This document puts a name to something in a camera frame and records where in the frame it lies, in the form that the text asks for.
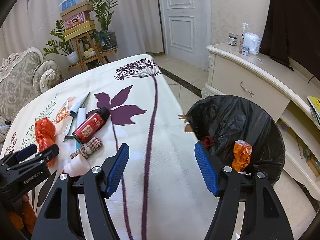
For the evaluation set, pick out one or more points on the blue small box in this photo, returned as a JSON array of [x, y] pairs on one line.
[[66, 4]]

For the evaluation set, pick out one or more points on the tall plant in dark pot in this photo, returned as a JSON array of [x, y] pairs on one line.
[[104, 10]]

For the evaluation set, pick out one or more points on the black lined trash bin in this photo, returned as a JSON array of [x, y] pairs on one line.
[[228, 118]]

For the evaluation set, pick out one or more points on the orange crumpled wrapper in bin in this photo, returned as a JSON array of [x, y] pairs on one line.
[[242, 155]]

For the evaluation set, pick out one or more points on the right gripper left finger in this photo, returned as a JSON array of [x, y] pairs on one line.
[[60, 215]]

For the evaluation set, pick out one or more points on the wooden plant stand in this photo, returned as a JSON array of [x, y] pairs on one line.
[[88, 50]]

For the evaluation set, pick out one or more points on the plant in white pot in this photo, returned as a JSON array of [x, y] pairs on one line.
[[58, 45]]

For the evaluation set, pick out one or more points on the white pleated curtain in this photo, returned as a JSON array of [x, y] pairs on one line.
[[27, 23]]

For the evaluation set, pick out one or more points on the small dark tin can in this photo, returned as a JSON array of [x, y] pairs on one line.
[[232, 39]]

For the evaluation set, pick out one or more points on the checkered fabric bow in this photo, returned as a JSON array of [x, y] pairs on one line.
[[87, 149]]

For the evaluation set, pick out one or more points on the stacked yellow gift boxes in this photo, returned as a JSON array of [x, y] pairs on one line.
[[82, 28]]

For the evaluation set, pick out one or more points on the orange printed clear wrapper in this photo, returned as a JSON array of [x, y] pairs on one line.
[[64, 111]]

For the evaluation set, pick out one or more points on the pink printed box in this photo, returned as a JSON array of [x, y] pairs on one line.
[[76, 20]]

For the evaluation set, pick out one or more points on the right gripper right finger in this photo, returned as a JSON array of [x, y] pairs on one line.
[[264, 216]]

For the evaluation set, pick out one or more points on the cream ornate armchair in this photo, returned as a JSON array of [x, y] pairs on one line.
[[25, 76]]

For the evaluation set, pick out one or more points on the cream sideboard cabinet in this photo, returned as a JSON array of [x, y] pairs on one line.
[[279, 91]]

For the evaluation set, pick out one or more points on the yellow book on shelf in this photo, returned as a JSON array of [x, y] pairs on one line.
[[315, 108]]

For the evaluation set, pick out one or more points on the red bottle black cap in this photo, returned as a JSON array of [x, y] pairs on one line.
[[91, 125]]

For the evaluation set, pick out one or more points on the white power strip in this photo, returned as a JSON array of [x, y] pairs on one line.
[[5, 127]]

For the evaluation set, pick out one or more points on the small labelled jar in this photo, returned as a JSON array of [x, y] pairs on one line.
[[244, 50]]

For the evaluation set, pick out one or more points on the floral cream tablecloth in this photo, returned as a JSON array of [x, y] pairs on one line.
[[162, 194]]

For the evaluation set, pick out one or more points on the clear spray bottle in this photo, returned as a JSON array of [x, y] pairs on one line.
[[244, 30]]

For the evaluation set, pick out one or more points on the dark brown curtain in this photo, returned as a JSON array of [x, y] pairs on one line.
[[292, 32]]

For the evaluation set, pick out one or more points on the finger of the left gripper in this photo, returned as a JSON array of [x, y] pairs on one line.
[[48, 155], [26, 152]]

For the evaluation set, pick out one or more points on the orange plastic bag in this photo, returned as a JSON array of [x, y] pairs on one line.
[[44, 133]]

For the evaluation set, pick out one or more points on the white translucent plastic bag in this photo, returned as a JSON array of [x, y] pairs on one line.
[[77, 166]]

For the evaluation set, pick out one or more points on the white panel door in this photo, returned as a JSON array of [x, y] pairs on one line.
[[186, 30]]

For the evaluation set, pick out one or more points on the white paper sleeve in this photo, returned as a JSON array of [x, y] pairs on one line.
[[81, 116]]

